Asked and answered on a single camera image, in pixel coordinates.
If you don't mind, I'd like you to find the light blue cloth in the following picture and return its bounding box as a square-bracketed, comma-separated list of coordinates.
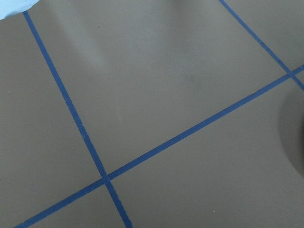
[0, 0, 39, 20]

